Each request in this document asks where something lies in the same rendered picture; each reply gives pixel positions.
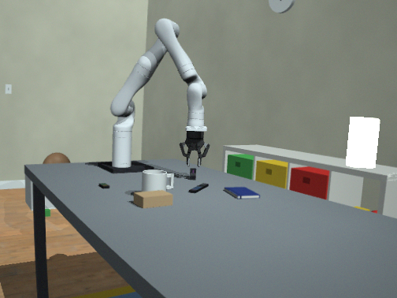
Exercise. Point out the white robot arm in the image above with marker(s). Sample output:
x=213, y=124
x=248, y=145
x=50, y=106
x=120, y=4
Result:
x=167, y=32

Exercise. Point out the tan rectangular block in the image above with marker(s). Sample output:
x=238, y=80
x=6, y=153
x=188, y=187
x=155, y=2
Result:
x=150, y=199

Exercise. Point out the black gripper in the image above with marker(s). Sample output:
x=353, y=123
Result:
x=194, y=145

